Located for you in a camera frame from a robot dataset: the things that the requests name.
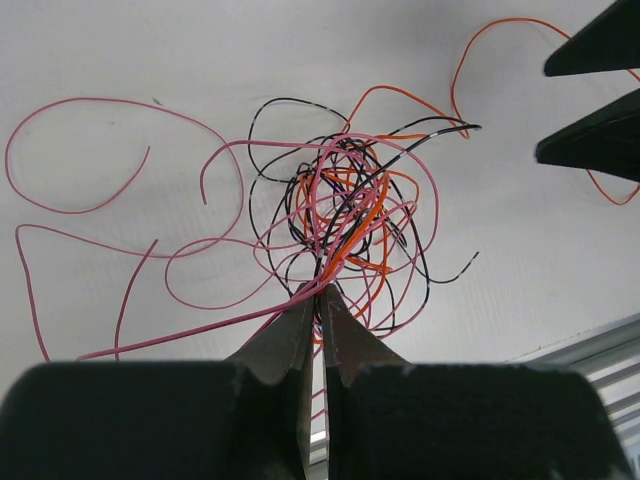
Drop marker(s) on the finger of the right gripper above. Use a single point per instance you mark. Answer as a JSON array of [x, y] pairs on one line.
[[610, 42], [606, 141]]

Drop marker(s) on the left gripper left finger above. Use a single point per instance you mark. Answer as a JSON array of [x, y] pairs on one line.
[[244, 417]]

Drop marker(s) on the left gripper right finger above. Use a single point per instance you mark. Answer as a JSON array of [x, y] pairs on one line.
[[388, 418]]

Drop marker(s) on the orange wire cluster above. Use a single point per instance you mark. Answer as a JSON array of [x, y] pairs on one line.
[[498, 85]]

